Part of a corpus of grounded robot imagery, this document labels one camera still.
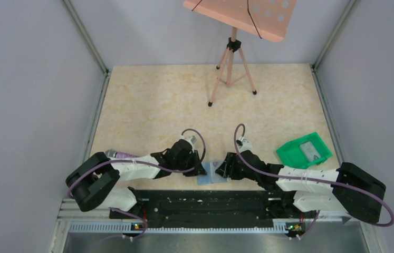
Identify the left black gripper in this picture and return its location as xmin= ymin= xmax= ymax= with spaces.
xmin=174 ymin=150 xmax=207 ymax=177

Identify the beige card holder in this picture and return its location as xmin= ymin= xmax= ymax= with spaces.
xmin=197 ymin=161 xmax=228 ymax=186

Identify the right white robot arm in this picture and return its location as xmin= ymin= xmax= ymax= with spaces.
xmin=215 ymin=150 xmax=386 ymax=224

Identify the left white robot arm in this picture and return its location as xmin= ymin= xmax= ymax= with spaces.
xmin=65 ymin=138 xmax=206 ymax=218

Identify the card in green bin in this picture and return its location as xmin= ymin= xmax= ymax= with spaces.
xmin=300 ymin=141 xmax=322 ymax=162

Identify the green plastic bin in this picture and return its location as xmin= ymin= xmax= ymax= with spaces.
xmin=276 ymin=132 xmax=332 ymax=169

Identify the purple glitter microphone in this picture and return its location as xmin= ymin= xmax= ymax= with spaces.
xmin=104 ymin=149 xmax=137 ymax=159

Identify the pink music stand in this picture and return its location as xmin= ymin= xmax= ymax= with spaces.
xmin=182 ymin=0 xmax=297 ymax=107

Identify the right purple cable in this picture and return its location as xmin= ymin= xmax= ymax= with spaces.
xmin=234 ymin=123 xmax=394 ymax=241

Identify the purple cable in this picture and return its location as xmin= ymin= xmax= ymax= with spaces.
xmin=234 ymin=123 xmax=394 ymax=241
xmin=66 ymin=128 xmax=207 ymax=241

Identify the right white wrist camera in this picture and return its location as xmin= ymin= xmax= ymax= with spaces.
xmin=236 ymin=137 xmax=252 ymax=153

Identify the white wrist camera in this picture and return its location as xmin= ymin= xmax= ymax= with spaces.
xmin=184 ymin=135 xmax=197 ymax=146
xmin=236 ymin=137 xmax=252 ymax=153

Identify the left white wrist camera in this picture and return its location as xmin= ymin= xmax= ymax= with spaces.
xmin=184 ymin=135 xmax=197 ymax=146

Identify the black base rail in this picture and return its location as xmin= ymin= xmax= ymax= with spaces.
xmin=109 ymin=189 xmax=326 ymax=231

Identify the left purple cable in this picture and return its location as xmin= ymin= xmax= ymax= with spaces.
xmin=66 ymin=128 xmax=207 ymax=241

